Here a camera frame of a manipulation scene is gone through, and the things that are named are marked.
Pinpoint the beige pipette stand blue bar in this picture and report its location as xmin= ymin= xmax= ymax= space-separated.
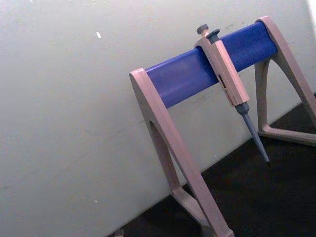
xmin=129 ymin=15 xmax=316 ymax=237

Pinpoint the beige pipette with grey tip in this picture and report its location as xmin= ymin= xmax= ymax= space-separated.
xmin=194 ymin=24 xmax=270 ymax=163

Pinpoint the black table cloth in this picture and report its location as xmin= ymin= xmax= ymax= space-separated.
xmin=106 ymin=91 xmax=316 ymax=237

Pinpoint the plain pale wall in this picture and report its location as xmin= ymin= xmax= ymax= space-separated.
xmin=0 ymin=0 xmax=316 ymax=237

